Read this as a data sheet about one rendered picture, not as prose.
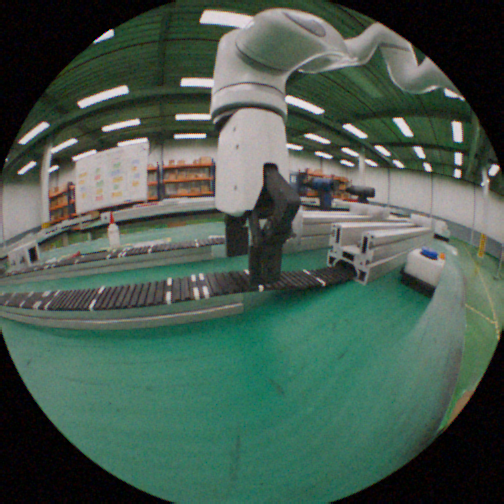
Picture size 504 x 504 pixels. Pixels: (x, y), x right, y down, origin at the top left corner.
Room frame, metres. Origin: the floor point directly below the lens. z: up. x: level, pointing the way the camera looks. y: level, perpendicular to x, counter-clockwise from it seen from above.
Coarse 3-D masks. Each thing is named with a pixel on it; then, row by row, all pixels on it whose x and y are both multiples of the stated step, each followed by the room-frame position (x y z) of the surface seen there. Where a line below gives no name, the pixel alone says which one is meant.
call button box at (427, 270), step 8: (408, 256) 0.20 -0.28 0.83; (416, 256) 0.19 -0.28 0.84; (424, 256) 0.18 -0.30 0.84; (408, 264) 0.20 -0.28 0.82; (416, 264) 0.18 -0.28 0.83; (424, 264) 0.17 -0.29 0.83; (432, 264) 0.15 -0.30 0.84; (440, 264) 0.14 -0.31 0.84; (400, 272) 0.23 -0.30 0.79; (408, 272) 0.20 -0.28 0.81; (416, 272) 0.18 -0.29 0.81; (424, 272) 0.16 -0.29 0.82; (432, 272) 0.15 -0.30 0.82; (440, 272) 0.13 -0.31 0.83; (408, 280) 0.19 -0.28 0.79; (416, 280) 0.18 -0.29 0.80; (424, 280) 0.16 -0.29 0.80; (432, 280) 0.14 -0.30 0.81; (416, 288) 0.17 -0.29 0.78; (424, 288) 0.15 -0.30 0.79; (432, 288) 0.14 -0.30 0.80; (432, 296) 0.13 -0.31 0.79
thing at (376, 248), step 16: (336, 224) 0.29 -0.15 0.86; (352, 224) 0.30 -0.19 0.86; (368, 224) 0.32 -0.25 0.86; (384, 224) 0.36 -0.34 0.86; (400, 224) 0.41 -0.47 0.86; (336, 240) 0.29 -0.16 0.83; (352, 240) 0.30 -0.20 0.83; (368, 240) 0.23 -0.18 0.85; (384, 240) 0.23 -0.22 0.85; (400, 240) 0.29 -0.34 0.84; (416, 240) 0.33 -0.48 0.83; (432, 240) 0.50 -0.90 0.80; (336, 256) 0.29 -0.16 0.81; (352, 256) 0.27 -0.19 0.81; (368, 256) 0.22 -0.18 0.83; (384, 256) 0.23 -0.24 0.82; (400, 256) 0.27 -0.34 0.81; (368, 272) 0.21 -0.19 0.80; (384, 272) 0.24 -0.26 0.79
